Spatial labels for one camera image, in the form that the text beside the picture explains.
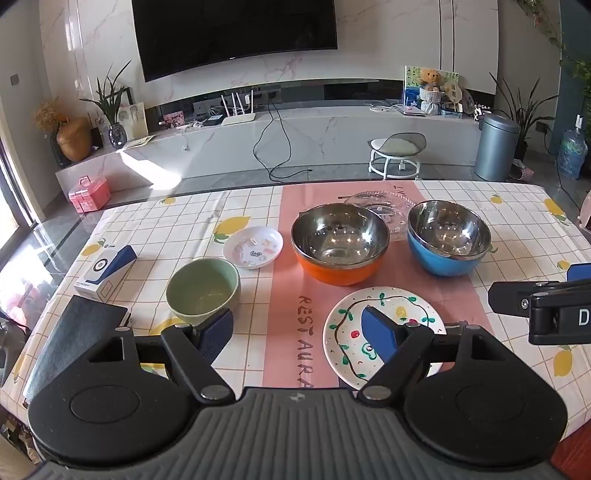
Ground black television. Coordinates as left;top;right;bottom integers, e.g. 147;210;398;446
131;0;338;83

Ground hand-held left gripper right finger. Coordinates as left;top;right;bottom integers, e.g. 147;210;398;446
358;305;509;402

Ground dried yellow flowers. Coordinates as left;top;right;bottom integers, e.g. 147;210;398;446
35;96;70;135

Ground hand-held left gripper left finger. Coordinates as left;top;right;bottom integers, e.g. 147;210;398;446
88;308;235;403

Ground green plant in glass vase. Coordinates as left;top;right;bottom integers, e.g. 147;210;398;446
80;61;133;150

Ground hanging green vines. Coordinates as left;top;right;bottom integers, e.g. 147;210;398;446
517;0;591;95

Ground tall potted plant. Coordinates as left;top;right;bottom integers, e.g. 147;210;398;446
488;71;560;161

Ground lemon grid tablecloth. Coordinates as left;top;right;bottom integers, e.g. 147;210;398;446
0;179;591;437

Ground white woven basket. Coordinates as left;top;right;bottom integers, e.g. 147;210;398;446
419;87;444;116

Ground clear glass plate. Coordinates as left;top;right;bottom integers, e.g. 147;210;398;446
344;189;417;242

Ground grey trash bin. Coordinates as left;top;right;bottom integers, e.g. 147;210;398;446
474;113;520;182

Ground brown round vase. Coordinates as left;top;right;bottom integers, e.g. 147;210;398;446
56;116;92;162

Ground small cartoon print plate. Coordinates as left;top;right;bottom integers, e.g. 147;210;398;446
222;226;284;270

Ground pale drawing card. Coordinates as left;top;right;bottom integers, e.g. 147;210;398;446
117;102;149;140

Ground orange steel bowl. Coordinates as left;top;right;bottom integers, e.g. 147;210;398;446
291;203;390;286

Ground pink printed table mat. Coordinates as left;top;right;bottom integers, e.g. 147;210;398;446
262;178;498;389

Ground pink storage box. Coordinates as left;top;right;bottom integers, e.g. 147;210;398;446
68;176;112;213

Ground brown teddy bear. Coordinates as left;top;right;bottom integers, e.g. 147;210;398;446
417;68;442;91

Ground blue steel bowl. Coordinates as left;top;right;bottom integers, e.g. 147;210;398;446
407;200;492;278

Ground white router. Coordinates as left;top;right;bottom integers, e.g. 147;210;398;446
220;91;256;127

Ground white and blue box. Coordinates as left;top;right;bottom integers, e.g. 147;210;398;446
73;244;138;304

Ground pink wrapped flower pot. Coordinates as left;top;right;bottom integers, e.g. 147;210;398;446
508;159;535;182

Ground blue and green painting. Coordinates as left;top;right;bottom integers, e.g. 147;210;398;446
403;65;461;108

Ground white painted fruit plate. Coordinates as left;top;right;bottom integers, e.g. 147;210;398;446
322;286;448;391

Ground white rolling stool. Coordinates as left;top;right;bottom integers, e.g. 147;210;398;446
368;132;426;181

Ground green ceramic bowl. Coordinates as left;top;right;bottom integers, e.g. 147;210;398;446
165;258;241;326

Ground black cable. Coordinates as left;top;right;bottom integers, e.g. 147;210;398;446
252;98;312;182

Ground black notebook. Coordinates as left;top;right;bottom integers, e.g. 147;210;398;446
23;295;133;403

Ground round paper fan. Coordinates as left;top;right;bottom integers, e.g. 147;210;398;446
440;82;464;114

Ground blue water bottle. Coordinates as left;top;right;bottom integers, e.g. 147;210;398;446
557;128;590;180

